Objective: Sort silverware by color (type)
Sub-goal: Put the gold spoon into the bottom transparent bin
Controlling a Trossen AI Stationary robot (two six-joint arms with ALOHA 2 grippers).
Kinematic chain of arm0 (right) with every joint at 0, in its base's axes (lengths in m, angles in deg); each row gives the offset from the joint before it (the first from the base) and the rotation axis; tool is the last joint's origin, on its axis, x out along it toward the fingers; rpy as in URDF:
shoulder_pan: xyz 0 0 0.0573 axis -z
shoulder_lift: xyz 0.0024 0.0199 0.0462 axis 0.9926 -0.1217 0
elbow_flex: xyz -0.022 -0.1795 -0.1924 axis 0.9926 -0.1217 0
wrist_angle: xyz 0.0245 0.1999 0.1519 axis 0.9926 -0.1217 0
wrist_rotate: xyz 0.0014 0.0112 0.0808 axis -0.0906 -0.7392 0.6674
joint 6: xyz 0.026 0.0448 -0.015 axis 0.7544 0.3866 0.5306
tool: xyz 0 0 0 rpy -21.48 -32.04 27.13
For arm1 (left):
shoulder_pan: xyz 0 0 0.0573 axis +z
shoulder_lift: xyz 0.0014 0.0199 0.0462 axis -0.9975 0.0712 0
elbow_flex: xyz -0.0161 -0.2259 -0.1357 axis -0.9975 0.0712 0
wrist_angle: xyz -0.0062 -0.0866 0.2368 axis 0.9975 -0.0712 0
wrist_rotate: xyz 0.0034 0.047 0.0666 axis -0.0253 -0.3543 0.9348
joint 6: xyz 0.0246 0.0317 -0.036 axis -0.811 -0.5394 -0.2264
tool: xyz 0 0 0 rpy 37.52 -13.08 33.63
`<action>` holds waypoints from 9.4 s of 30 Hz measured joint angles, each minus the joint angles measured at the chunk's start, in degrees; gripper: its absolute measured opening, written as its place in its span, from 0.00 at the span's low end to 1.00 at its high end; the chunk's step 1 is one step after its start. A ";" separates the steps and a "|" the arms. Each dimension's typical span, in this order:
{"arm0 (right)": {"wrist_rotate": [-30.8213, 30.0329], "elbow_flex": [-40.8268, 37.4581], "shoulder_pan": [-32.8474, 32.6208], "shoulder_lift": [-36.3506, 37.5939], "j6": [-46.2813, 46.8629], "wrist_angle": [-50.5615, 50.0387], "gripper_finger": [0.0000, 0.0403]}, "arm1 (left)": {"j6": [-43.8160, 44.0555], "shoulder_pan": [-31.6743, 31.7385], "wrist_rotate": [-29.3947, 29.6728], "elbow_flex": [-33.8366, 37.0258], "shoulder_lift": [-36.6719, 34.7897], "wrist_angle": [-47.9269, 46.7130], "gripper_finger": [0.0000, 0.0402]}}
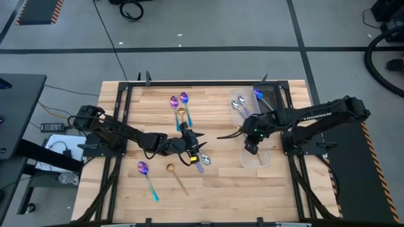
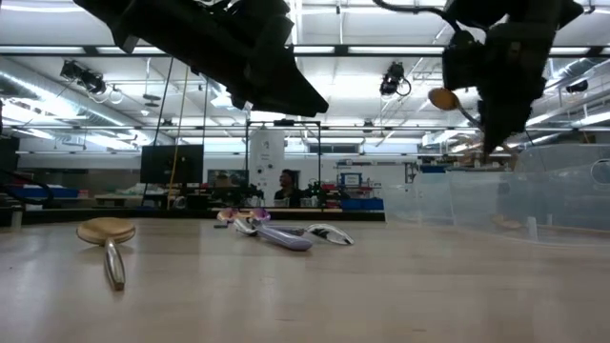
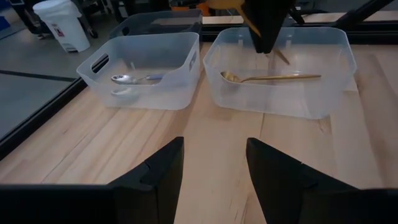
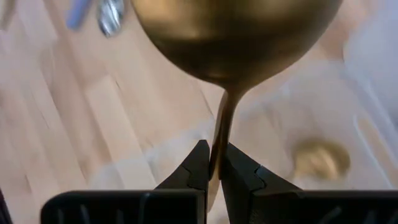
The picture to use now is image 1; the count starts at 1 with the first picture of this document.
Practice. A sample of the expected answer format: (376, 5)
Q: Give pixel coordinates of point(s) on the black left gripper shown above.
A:
(181, 145)

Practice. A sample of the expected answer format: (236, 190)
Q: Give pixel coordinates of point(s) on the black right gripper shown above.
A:
(257, 126)

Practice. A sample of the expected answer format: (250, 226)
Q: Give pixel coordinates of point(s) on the gold spoon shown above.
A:
(181, 111)
(259, 158)
(170, 167)

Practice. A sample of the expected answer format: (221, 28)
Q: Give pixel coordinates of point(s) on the iridescent rainbow spoon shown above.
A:
(184, 97)
(258, 93)
(174, 101)
(143, 168)

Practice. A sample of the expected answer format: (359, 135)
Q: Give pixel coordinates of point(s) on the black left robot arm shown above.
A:
(126, 132)

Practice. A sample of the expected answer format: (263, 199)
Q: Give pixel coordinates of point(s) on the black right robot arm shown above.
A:
(315, 115)

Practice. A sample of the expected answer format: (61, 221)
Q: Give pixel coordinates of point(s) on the clear rectangular plastic container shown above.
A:
(249, 93)
(265, 159)

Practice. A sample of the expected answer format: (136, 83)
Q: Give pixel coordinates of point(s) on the dark plastic container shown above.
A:
(268, 91)

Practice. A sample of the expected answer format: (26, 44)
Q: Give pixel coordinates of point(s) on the large black hazard-striped mat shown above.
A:
(353, 176)

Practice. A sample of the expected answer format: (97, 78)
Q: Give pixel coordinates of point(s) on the clear plastic object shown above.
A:
(67, 178)

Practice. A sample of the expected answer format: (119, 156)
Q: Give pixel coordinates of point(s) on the white sheet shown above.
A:
(60, 142)

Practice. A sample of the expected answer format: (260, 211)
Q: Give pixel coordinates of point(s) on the black power adapter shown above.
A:
(52, 127)

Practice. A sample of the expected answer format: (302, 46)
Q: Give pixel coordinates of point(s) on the black orange tool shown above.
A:
(396, 64)

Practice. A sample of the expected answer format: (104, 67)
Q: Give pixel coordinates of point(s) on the black desk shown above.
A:
(19, 104)

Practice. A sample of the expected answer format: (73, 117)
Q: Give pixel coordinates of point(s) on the black equipment case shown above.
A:
(391, 25)

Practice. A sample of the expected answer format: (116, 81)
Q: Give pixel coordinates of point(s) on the small black hazard-striped mat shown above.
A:
(38, 12)

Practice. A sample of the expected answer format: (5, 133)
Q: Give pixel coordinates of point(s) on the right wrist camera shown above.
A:
(251, 147)

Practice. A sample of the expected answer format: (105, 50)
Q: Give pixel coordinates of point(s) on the black aluminium frame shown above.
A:
(173, 83)

